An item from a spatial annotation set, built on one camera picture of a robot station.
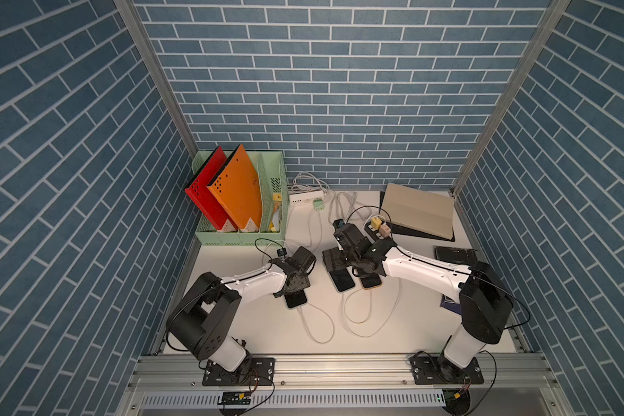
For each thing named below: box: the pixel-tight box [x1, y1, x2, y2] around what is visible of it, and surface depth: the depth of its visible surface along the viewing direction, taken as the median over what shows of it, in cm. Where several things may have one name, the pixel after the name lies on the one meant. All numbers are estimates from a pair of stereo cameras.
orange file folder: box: [206, 143, 262, 231], surface depth 92 cm
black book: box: [434, 245, 478, 265], surface depth 99 cm
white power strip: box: [288, 190, 325, 208], surface depth 117 cm
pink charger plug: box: [378, 221, 391, 238], surface depth 101 cm
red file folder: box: [183, 145, 239, 231], surface depth 86 cm
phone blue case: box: [284, 289, 308, 309], surface depth 87 cm
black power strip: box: [364, 221, 391, 241], surface depth 105 cm
